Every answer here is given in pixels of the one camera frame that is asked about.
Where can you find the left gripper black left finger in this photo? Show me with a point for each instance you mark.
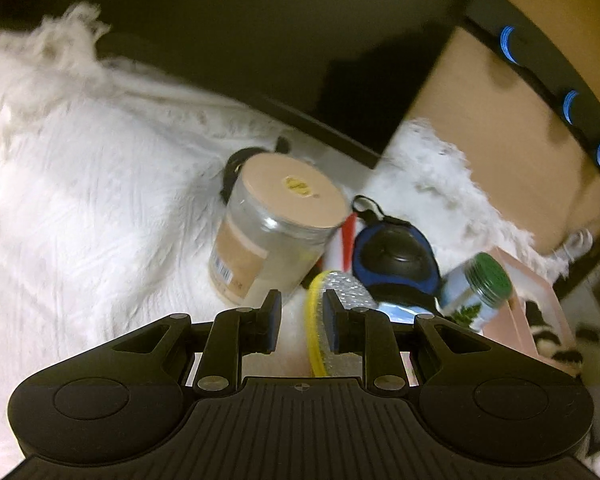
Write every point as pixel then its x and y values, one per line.
pixel 234 334

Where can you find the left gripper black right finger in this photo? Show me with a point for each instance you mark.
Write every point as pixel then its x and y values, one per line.
pixel 369 333

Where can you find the yellow silver sponge pad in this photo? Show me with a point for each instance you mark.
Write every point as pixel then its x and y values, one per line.
pixel 329 294

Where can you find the black and white knit sock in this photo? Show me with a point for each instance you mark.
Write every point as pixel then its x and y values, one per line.
pixel 551 345

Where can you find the blue and white packet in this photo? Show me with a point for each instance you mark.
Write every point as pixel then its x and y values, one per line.
pixel 401 314

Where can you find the black and blue pouch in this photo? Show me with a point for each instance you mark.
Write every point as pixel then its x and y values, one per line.
pixel 393 260

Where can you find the red and white striped sock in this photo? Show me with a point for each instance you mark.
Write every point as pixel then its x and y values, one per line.
pixel 338 255

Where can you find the green lid glass jar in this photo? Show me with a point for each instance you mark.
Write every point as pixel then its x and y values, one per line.
pixel 473 293

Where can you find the clear jar with tan lid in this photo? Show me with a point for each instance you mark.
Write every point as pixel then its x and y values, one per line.
pixel 281 214

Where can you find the pink cardboard box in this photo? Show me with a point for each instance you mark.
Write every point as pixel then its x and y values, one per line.
pixel 511 328

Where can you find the white fringed cloth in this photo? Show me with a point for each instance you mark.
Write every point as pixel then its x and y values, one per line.
pixel 110 180

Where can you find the black flat screen television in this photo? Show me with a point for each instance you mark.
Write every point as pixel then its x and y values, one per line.
pixel 343 71

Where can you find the black power strip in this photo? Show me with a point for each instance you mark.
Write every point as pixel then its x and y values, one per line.
pixel 516 40

